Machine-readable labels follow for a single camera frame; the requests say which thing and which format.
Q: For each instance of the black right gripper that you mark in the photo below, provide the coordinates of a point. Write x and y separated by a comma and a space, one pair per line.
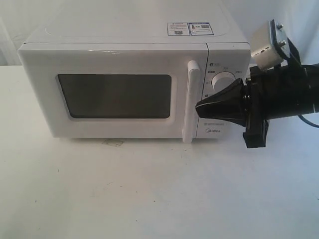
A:
226, 105

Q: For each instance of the white microwave door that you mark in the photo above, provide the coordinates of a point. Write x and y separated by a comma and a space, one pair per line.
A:
117, 90

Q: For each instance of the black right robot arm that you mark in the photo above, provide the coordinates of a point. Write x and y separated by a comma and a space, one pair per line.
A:
281, 92

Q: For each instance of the white plastic control dial knob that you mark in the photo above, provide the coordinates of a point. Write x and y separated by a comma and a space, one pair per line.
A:
221, 80

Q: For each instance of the white Midea microwave body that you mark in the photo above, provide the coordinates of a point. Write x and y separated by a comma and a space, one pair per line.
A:
145, 22

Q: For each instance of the blue white warning sticker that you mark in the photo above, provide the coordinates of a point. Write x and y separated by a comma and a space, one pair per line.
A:
189, 29

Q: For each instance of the clear tape patch on table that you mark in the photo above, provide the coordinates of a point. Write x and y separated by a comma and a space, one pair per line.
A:
113, 142

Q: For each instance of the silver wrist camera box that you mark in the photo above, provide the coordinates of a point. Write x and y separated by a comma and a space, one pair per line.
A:
270, 45

